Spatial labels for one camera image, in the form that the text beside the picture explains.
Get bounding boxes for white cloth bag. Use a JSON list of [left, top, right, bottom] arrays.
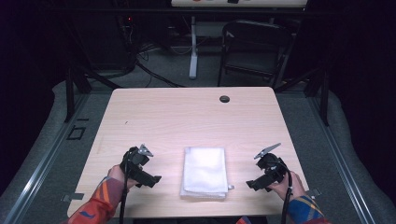
[[179, 147, 235, 200]]

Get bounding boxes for white floor cables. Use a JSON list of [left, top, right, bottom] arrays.
[[169, 36, 213, 56]]

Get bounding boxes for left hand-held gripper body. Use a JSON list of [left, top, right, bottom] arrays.
[[120, 143, 154, 181]]

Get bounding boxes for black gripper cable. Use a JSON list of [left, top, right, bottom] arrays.
[[119, 148, 132, 224], [274, 157, 294, 224]]

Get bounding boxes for black folding chair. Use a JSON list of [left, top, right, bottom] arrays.
[[217, 20, 295, 90]]

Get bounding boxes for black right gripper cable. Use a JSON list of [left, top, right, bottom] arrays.
[[274, 157, 294, 224]]

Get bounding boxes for light background table top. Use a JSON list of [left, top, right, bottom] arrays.
[[171, 0, 308, 8]]

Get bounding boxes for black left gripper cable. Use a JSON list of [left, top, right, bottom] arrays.
[[119, 148, 132, 224]]

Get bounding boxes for dark equipment rack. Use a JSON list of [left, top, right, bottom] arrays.
[[74, 15, 136, 71]]

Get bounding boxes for black horizontal frame bar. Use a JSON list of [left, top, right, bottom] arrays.
[[46, 7, 312, 17]]

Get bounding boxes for white table leg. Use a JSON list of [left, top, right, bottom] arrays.
[[189, 15, 199, 79]]

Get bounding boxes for black metal frame stand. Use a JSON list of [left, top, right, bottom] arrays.
[[64, 66, 122, 123], [274, 66, 331, 127]]

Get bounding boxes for black floor cable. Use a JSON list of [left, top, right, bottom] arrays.
[[134, 60, 188, 89]]

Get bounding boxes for person's right hand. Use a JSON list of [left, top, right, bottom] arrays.
[[268, 171, 307, 202]]

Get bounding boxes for aluminium floor rail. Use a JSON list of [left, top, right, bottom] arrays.
[[3, 92, 90, 224], [306, 94, 376, 224]]

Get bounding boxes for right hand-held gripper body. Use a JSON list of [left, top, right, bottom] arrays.
[[253, 142, 290, 185]]

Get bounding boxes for person's left hand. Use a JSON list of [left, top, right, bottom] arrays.
[[106, 164, 139, 190]]

